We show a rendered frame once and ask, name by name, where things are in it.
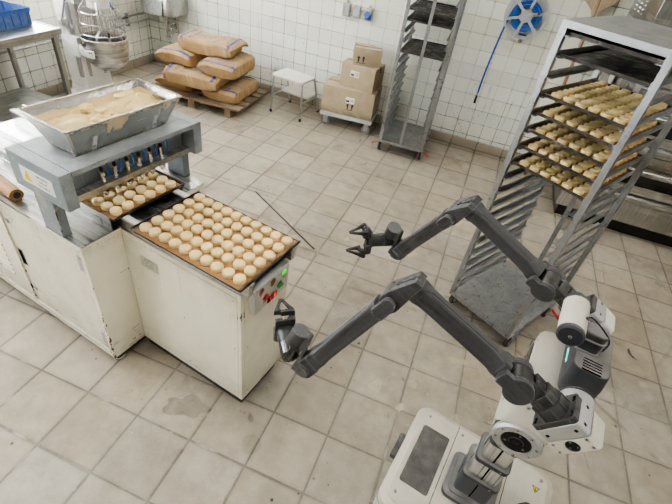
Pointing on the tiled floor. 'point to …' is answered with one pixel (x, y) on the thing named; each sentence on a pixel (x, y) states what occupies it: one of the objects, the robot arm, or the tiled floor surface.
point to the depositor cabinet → (74, 263)
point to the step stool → (295, 87)
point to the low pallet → (217, 101)
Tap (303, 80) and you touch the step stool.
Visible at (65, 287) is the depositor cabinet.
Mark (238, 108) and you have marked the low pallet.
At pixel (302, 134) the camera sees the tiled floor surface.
